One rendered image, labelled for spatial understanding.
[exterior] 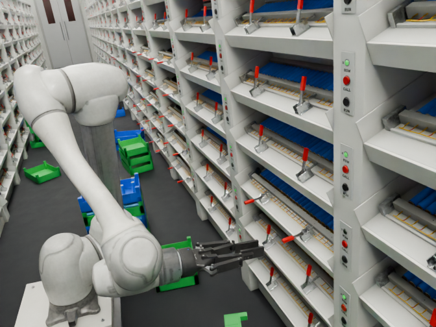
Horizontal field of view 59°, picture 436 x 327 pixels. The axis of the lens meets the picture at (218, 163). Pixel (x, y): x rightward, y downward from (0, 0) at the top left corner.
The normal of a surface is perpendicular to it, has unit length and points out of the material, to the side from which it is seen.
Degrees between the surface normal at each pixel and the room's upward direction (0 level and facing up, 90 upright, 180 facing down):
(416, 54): 113
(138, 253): 57
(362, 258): 90
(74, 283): 94
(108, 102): 105
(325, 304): 23
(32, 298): 3
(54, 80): 50
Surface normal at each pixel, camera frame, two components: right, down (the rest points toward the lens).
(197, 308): -0.11, -0.92
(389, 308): -0.47, -0.76
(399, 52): -0.82, 0.57
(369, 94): 0.35, 0.32
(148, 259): 0.28, -0.32
